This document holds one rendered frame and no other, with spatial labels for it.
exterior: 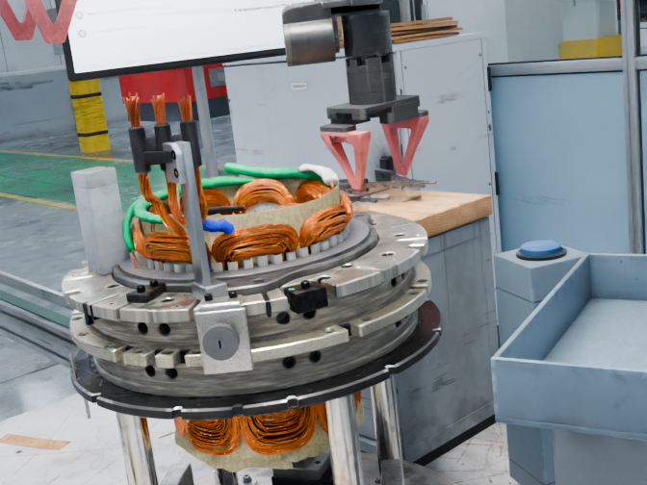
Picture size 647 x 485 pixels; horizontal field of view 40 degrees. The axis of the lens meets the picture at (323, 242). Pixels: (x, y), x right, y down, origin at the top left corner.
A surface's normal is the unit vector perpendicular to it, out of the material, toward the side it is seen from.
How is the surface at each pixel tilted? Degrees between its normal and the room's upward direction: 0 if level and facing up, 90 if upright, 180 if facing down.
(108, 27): 83
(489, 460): 0
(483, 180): 90
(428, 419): 90
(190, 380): 90
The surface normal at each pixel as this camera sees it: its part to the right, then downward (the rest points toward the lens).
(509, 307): -0.93, 0.18
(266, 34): 0.21, 0.08
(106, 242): 0.66, 0.10
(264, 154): -0.76, 0.24
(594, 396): -0.48, 0.26
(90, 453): -0.11, -0.97
